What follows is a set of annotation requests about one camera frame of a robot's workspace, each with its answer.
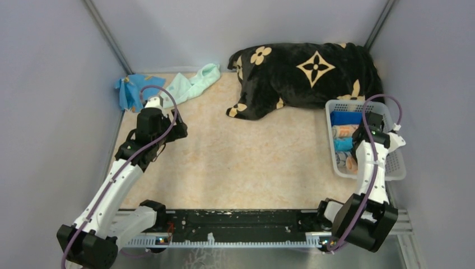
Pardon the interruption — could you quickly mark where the mint green towel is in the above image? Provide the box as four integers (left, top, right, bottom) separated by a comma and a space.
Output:
165, 63, 221, 105

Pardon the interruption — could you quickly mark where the blue white patterned towel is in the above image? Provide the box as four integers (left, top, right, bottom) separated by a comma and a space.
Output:
335, 151, 351, 169

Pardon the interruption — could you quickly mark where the orange polka dot towel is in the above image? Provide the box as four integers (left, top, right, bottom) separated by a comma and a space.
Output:
345, 156, 358, 174

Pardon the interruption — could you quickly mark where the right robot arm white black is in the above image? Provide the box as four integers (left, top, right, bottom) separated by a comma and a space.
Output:
315, 112, 406, 252

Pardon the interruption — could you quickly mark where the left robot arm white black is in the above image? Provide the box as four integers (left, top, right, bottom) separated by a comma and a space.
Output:
57, 95, 188, 268

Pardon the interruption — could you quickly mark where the beige orange rolled towel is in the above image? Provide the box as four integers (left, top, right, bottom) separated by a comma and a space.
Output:
331, 124, 359, 138

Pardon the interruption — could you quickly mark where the dark blue rolled towel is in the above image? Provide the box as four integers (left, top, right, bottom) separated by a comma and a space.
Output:
329, 110, 362, 126

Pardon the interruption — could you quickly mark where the cyan rolled towel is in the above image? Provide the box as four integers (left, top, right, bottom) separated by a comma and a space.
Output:
333, 137, 353, 152

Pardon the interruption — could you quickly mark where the light blue crumpled cloth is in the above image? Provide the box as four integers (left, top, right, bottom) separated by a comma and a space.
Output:
114, 74, 166, 113

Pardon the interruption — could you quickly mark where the white plastic basket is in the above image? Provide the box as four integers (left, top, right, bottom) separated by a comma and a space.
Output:
325, 99, 406, 181

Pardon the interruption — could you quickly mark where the black beige flower blanket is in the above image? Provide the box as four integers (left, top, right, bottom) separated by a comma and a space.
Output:
226, 43, 384, 120

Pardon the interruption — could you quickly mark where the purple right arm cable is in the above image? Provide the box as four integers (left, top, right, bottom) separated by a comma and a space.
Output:
326, 93, 404, 253

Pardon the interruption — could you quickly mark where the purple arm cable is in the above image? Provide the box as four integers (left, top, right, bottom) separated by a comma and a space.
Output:
60, 85, 180, 269
326, 93, 404, 253

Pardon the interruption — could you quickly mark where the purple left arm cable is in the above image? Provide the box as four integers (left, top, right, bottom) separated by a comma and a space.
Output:
60, 85, 180, 269

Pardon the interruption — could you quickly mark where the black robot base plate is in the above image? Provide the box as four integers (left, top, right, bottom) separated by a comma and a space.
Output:
145, 209, 331, 248

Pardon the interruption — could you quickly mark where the aluminium rail frame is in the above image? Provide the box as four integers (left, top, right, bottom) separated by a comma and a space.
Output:
76, 207, 413, 249

